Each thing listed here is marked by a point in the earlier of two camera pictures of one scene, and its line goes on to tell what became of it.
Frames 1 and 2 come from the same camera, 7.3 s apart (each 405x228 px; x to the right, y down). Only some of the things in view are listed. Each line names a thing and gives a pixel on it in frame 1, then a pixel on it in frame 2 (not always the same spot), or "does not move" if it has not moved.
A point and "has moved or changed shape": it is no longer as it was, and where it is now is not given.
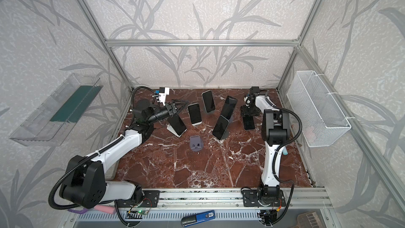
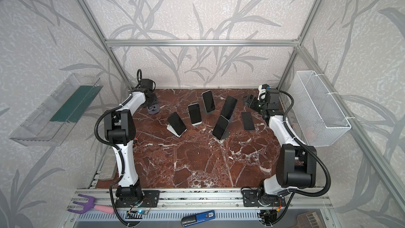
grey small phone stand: (195, 143) has moved or changed shape
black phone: (220, 127) does not move
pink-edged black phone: (249, 123) does not move
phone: (177, 124) does not move
